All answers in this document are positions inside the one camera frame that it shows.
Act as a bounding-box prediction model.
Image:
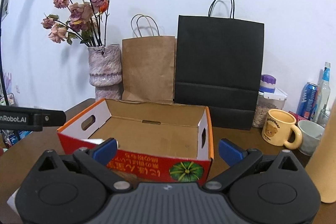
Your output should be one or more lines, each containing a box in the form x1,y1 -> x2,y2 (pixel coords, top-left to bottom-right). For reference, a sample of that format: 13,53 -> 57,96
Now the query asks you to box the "yellow bear mug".
261,109 -> 303,150

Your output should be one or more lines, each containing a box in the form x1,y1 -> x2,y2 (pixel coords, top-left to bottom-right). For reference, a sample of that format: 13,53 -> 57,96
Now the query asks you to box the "cream thermos jug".
305,102 -> 336,203

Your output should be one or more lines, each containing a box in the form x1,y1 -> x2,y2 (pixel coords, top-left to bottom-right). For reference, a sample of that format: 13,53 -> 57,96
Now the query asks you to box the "white cup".
297,120 -> 325,156

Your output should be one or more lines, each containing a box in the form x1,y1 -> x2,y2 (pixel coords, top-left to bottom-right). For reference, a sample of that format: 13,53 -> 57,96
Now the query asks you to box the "clear food container purple lid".
252,75 -> 288,128

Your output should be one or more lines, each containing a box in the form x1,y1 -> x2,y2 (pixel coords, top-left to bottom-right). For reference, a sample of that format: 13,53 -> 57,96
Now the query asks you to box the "blue soda can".
297,82 -> 318,120

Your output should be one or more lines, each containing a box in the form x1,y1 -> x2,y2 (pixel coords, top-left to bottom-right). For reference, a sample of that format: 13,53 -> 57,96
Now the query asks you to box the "orange cardboard box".
57,99 -> 214,185

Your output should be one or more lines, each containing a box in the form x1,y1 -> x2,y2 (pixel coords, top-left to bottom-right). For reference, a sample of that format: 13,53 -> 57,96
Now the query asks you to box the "clear glass bottle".
313,62 -> 331,122

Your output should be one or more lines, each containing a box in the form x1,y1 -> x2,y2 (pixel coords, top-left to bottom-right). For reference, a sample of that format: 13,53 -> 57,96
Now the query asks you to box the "dried rose bouquet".
41,0 -> 110,48

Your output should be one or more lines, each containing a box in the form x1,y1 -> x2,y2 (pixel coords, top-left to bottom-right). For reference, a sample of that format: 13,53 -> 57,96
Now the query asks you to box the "black paper bag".
174,0 -> 264,130

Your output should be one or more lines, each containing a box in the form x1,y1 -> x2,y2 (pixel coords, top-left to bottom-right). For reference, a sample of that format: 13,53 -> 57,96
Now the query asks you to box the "brown paper bag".
122,14 -> 177,103

